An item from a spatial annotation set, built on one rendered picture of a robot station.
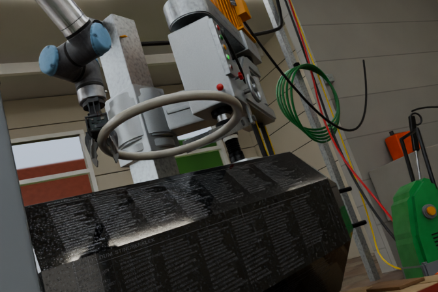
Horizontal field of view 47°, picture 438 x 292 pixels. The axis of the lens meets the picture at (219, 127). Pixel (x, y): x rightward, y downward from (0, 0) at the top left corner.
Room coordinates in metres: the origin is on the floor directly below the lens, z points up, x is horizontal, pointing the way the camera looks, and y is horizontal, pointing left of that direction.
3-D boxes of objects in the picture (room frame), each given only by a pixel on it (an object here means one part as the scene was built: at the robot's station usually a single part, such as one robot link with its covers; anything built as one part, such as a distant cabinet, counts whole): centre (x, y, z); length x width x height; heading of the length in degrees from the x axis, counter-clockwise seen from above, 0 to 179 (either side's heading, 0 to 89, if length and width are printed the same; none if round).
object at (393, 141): (4.73, -1.64, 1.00); 0.50 x 0.22 x 0.33; 122
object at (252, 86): (2.29, -0.18, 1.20); 0.15 x 0.10 x 0.15; 163
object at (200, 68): (2.29, -0.06, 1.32); 0.36 x 0.22 x 0.45; 163
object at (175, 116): (2.80, 0.23, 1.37); 0.74 x 0.34 x 0.25; 96
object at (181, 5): (2.55, -0.13, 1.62); 0.96 x 0.25 x 0.17; 163
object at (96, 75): (1.53, 0.36, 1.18); 0.10 x 0.09 x 0.12; 155
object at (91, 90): (1.53, 0.36, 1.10); 0.10 x 0.09 x 0.05; 103
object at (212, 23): (2.11, -0.12, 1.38); 0.08 x 0.03 x 0.28; 163
